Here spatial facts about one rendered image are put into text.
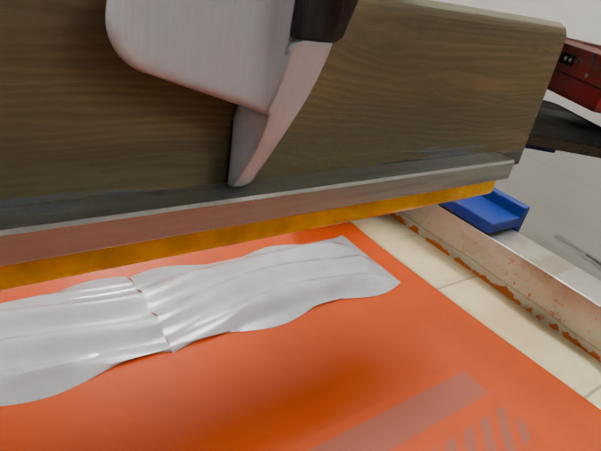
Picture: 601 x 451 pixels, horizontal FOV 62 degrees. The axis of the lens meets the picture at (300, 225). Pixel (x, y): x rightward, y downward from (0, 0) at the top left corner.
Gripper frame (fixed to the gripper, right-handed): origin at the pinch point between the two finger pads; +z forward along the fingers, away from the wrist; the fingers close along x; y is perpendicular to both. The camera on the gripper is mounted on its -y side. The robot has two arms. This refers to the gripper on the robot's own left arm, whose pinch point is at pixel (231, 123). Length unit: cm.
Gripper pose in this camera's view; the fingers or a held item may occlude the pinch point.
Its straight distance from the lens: 18.6
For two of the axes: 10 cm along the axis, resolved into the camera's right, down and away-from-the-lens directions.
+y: -7.9, 1.3, -5.9
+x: 5.7, 4.9, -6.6
